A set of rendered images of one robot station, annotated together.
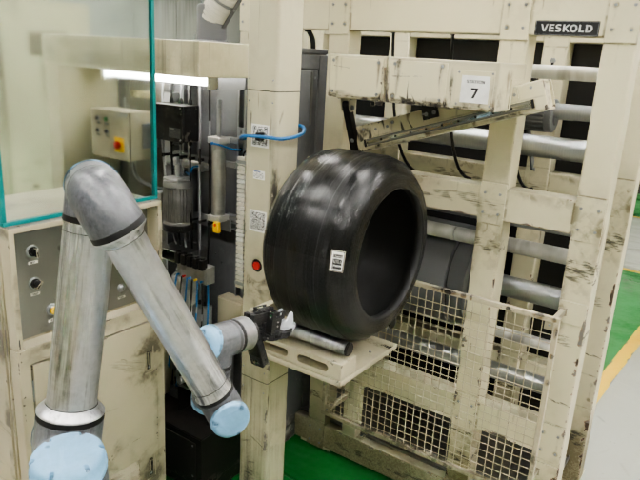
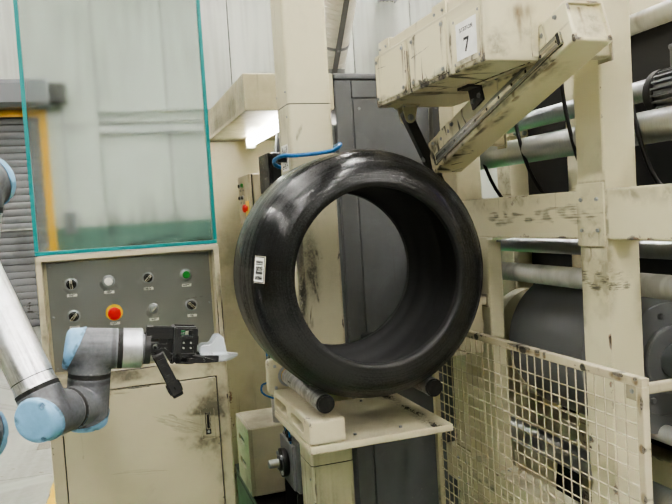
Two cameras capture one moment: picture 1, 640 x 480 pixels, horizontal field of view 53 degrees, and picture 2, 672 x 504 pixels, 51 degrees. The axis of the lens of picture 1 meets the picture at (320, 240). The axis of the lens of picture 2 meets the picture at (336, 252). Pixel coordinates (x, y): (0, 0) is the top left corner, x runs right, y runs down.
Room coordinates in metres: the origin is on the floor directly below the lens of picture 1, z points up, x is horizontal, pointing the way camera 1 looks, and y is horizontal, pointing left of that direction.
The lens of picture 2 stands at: (0.55, -1.13, 1.34)
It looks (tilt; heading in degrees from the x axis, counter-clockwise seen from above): 3 degrees down; 37
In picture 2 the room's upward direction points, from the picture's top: 4 degrees counter-clockwise
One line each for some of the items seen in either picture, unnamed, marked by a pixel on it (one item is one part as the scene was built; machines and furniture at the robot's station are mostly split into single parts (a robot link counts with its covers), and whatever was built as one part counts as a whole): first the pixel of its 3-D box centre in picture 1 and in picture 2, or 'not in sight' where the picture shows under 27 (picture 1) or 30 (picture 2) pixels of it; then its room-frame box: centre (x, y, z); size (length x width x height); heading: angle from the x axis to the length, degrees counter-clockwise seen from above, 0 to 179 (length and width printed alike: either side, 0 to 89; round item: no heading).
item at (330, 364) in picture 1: (303, 351); (306, 412); (1.91, 0.04, 0.84); 0.36 x 0.09 x 0.06; 56
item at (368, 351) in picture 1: (326, 348); (358, 419); (2.02, -0.04, 0.80); 0.37 x 0.36 x 0.02; 146
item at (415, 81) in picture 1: (423, 81); (463, 59); (2.20, -0.31, 1.71); 0.61 x 0.25 x 0.15; 56
